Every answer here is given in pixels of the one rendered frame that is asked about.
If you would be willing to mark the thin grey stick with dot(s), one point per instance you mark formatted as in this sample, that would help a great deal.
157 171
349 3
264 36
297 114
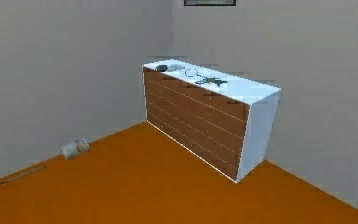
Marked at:
20 175

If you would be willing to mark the white and brown chest of drawers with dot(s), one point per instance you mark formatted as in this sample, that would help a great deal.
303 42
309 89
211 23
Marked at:
200 123

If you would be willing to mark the white crumpled cloth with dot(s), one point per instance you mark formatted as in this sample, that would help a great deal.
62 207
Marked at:
74 148

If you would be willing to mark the small dark grey round object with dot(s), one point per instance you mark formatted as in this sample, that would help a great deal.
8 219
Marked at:
161 68

